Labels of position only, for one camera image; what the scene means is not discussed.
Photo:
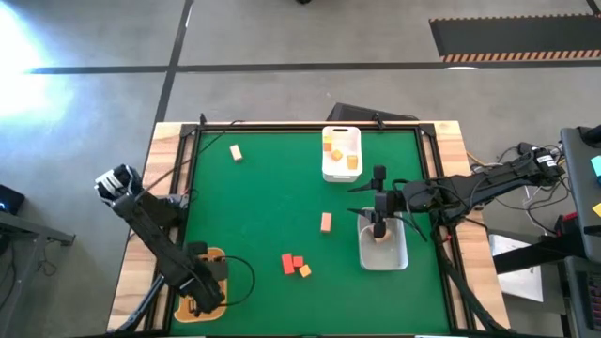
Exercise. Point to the yellow wooden cube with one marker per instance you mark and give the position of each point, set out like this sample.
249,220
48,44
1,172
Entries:
305,271

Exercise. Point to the red long wooden block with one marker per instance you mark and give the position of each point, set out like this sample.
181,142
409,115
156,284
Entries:
288,264

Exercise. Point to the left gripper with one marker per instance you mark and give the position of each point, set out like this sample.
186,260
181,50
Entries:
206,291

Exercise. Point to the natural wooden arch block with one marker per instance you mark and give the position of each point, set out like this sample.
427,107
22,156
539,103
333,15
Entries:
389,234

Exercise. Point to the wooden block tray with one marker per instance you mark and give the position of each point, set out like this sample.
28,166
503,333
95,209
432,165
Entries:
185,314

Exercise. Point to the pale wooden block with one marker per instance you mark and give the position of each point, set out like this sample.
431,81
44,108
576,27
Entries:
236,153

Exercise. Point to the black frame clamp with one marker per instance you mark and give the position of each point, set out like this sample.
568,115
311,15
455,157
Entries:
378,120
203,118

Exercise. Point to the red small wooden block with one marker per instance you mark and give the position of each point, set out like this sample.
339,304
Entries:
298,261

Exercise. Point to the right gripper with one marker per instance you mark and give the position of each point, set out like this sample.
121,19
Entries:
382,202

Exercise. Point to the green table mat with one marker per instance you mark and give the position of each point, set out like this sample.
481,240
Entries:
263,202

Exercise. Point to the white paper sheet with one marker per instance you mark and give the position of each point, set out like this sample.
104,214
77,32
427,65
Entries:
516,281

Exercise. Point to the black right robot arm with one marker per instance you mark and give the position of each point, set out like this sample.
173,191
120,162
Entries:
469,190

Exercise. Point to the grey side desk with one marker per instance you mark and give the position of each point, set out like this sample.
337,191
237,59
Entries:
580,197

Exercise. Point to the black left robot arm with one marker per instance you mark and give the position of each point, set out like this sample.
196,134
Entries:
155,230

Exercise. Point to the salmon tan wooden block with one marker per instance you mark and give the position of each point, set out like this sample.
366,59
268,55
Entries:
326,222

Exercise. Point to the yellow rectangular wooden block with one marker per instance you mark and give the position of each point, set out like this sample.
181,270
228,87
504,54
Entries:
352,162

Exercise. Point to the black side desk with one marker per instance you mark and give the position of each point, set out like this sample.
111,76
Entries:
28,225

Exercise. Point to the black angular box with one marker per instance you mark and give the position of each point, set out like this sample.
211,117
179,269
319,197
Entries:
357,112

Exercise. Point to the black hazard striped floor mat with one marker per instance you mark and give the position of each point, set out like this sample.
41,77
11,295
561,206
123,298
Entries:
516,35

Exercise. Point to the grey white plastic bin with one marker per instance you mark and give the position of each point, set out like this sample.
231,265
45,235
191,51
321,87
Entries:
382,256

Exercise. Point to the black table frame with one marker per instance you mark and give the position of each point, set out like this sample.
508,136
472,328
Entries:
305,127

